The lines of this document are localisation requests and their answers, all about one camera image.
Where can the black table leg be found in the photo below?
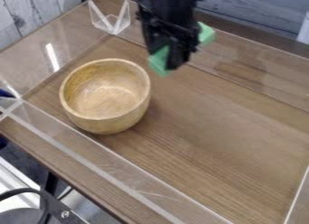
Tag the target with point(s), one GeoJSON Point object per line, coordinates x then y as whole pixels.
{"type": "Point", "coordinates": [51, 183]}

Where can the black metal bracket with screw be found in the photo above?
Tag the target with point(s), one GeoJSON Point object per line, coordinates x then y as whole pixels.
{"type": "Point", "coordinates": [57, 213]}

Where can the clear acrylic enclosure wall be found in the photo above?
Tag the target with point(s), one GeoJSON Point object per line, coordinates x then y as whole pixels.
{"type": "Point", "coordinates": [218, 155]}

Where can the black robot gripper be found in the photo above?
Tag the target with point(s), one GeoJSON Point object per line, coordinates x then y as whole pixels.
{"type": "Point", "coordinates": [168, 19]}

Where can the blue object at left edge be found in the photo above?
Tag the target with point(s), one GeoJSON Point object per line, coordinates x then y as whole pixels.
{"type": "Point", "coordinates": [6, 94]}

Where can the green rectangular block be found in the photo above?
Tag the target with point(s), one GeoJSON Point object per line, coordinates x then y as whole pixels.
{"type": "Point", "coordinates": [201, 39]}

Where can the light wooden bowl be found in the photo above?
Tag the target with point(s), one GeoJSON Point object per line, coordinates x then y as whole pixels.
{"type": "Point", "coordinates": [105, 95]}

